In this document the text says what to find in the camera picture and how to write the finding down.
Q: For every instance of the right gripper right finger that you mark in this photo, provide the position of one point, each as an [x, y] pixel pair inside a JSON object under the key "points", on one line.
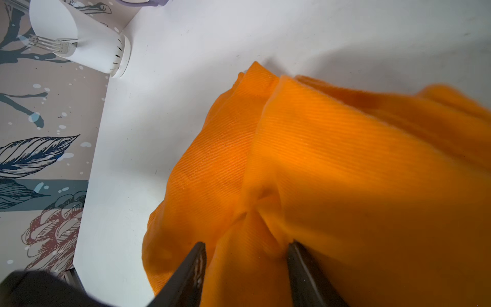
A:
{"points": [[309, 285]]}

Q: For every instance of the white tilted container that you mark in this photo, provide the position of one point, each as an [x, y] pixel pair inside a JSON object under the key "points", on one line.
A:
{"points": [[99, 47]]}

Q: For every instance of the orange long pants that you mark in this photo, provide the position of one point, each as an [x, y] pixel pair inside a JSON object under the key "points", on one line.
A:
{"points": [[390, 193]]}

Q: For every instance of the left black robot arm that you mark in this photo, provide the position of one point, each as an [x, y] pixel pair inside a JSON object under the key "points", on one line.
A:
{"points": [[39, 288]]}

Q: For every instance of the purple mug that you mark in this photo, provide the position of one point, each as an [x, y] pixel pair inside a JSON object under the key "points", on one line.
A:
{"points": [[142, 3]]}

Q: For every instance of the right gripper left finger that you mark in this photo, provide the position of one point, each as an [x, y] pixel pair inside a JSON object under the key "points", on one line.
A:
{"points": [[185, 286]]}

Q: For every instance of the metal fork in container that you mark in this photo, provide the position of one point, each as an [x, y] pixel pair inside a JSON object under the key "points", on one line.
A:
{"points": [[64, 47]]}

